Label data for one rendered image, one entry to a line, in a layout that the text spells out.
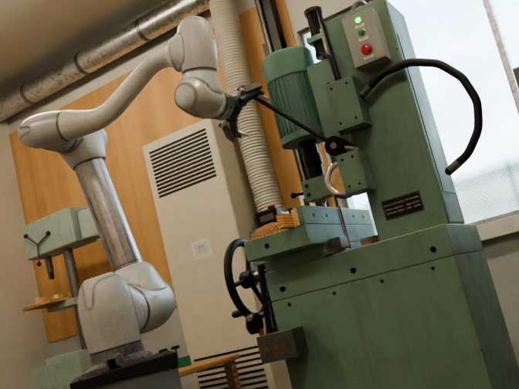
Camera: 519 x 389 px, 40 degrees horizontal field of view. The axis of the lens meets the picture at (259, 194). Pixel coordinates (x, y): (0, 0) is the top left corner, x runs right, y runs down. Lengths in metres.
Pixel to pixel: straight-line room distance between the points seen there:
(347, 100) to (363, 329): 0.67
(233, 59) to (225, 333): 1.51
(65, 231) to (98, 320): 2.34
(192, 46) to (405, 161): 0.70
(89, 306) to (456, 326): 1.02
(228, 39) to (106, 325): 2.35
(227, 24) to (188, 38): 2.10
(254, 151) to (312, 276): 1.85
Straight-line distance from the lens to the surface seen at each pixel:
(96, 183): 2.39
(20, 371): 5.14
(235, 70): 4.05
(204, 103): 1.99
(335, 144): 2.19
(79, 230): 4.41
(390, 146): 2.19
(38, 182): 5.31
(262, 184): 3.87
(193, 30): 2.07
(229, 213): 3.85
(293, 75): 2.38
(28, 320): 5.24
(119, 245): 2.33
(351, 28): 2.23
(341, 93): 2.17
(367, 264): 2.08
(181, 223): 4.05
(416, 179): 2.16
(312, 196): 2.34
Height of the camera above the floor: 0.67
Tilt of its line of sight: 10 degrees up
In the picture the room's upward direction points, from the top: 14 degrees counter-clockwise
